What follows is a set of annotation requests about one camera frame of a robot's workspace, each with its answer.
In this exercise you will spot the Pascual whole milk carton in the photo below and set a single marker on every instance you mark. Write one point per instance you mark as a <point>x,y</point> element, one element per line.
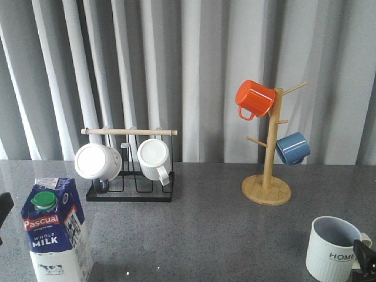
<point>57,234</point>

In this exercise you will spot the wooden mug tree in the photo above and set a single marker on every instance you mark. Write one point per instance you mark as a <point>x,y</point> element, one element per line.
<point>265,188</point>

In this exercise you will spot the ribbed white mug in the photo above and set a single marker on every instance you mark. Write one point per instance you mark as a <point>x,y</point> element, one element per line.
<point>154,159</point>

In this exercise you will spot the white HOME mug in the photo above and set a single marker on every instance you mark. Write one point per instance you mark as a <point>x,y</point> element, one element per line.
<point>330,254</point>

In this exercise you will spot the smooth white mug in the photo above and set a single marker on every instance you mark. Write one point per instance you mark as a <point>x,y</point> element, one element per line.
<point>98,163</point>

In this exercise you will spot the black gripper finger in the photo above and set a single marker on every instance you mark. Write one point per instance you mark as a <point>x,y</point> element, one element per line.
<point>361,277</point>
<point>365,257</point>
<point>6,205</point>

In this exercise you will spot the black wire mug rack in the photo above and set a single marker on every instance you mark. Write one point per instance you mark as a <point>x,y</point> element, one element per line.
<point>131,185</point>

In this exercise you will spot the orange enamel mug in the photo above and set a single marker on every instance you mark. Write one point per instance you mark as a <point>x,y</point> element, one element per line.
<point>254,99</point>

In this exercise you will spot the blue enamel mug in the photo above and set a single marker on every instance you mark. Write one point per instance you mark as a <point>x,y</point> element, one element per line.
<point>292,149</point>

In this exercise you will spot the grey pleated curtain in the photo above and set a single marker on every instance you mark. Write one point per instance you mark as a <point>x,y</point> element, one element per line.
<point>68,65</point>

